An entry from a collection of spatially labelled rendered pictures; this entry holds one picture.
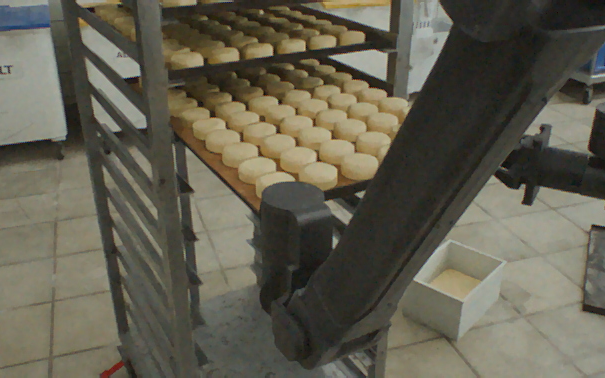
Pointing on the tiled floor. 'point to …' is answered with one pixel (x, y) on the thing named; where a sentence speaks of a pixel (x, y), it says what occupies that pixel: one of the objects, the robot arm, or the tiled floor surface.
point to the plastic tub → (454, 289)
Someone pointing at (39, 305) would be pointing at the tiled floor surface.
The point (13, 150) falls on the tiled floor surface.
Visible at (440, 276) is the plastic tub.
